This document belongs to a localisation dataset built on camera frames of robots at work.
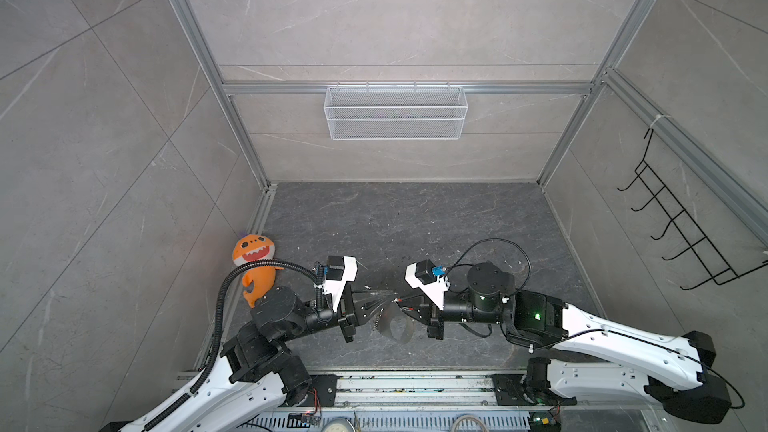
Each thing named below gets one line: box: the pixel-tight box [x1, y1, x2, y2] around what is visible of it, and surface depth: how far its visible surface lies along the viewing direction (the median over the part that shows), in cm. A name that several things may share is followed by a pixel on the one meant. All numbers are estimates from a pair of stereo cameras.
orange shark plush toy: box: [232, 234, 284, 308], surface depth 92 cm
